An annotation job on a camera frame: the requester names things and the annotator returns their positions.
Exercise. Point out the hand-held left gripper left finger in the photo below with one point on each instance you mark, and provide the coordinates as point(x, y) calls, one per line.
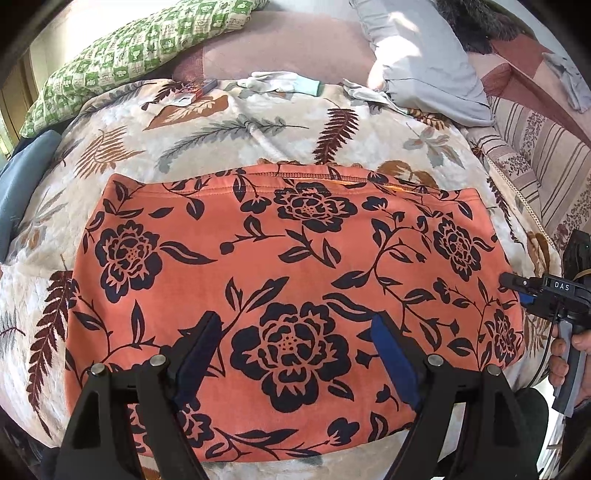
point(198, 355)

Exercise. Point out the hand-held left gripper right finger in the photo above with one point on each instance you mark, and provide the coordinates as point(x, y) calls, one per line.
point(395, 364)

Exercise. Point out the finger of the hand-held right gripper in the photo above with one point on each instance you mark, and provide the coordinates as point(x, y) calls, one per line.
point(526, 286)

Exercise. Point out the orange black floral garment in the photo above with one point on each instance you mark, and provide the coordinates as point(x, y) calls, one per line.
point(286, 258)

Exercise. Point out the person's right hand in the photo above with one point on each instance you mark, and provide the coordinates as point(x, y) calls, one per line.
point(556, 364)

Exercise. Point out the striped floral bedsheet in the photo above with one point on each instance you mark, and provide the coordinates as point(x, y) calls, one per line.
point(540, 166)

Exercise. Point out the pink patterned cloth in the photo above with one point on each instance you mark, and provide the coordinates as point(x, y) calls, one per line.
point(526, 87)

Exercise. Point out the grey-white crumpled glove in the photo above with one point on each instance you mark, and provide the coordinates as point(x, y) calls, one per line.
point(565, 78)

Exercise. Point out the leaf print blanket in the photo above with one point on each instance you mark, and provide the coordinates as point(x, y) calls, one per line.
point(258, 134)

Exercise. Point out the grey pillow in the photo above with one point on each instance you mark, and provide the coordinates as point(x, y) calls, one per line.
point(429, 69)

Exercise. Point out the blue-grey folded cloth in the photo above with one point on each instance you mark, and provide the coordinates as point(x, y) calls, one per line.
point(23, 184)

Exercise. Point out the white small box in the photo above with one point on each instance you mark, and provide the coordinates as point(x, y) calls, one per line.
point(183, 100)

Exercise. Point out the dark furry cloth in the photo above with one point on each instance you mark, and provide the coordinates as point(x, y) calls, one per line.
point(480, 23)

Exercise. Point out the red and blue small box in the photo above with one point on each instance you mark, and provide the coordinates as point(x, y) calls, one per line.
point(203, 87)

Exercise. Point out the white glove with blue cuff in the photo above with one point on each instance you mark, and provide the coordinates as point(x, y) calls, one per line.
point(277, 83)

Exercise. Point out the wooden furniture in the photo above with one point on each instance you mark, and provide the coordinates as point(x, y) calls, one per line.
point(14, 106)

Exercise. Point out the green checkered pillow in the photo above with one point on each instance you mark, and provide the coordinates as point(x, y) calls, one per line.
point(129, 50)

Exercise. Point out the pink quilted bed cover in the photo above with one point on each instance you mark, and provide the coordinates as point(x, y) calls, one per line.
point(286, 46)

